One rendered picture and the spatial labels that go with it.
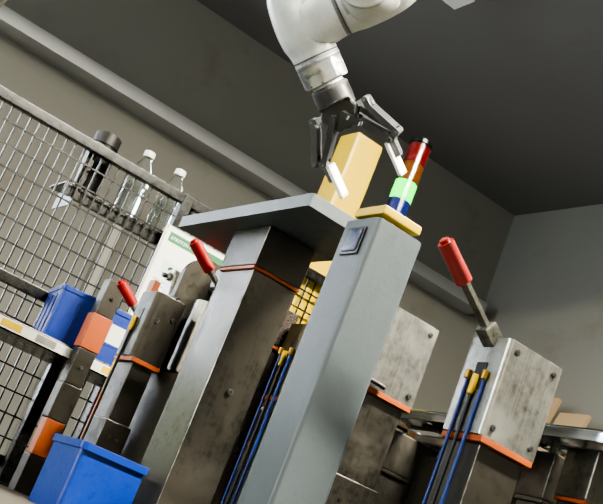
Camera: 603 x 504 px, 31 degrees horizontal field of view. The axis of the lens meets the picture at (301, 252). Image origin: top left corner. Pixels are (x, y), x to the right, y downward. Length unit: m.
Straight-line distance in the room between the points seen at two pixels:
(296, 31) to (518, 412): 1.02
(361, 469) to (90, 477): 0.35
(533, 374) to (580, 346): 4.08
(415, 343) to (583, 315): 3.97
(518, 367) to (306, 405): 0.25
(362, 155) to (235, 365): 1.84
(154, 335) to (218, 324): 0.35
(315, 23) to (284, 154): 3.32
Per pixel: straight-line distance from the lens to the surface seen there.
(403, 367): 1.48
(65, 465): 1.40
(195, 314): 1.86
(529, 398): 1.28
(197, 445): 1.42
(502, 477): 1.26
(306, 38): 2.06
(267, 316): 1.47
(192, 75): 5.19
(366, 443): 1.46
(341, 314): 1.23
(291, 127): 5.40
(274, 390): 1.61
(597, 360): 5.24
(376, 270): 1.26
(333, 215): 1.36
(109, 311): 2.48
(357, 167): 3.20
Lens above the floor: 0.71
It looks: 17 degrees up
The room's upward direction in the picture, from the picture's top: 22 degrees clockwise
